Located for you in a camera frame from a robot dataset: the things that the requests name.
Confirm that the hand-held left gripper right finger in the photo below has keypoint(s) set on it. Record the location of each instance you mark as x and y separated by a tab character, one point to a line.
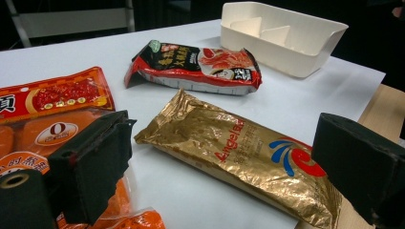
366	165

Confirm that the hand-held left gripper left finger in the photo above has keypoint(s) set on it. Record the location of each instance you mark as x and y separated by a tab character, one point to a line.
92	159

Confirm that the orange sausage packet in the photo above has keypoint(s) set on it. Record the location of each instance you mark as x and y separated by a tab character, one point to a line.
63	92

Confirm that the white plastic bin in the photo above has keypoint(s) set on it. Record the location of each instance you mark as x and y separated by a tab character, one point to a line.
286	60

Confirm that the gold foil packet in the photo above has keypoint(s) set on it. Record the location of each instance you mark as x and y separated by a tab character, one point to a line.
223	140

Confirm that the red and black sauce packet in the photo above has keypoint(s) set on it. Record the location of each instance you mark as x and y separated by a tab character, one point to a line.
191	63

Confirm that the white table sheet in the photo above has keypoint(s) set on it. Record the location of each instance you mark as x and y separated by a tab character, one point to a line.
95	54

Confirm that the white metal table frame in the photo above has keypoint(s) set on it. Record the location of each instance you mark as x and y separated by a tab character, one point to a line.
73	20

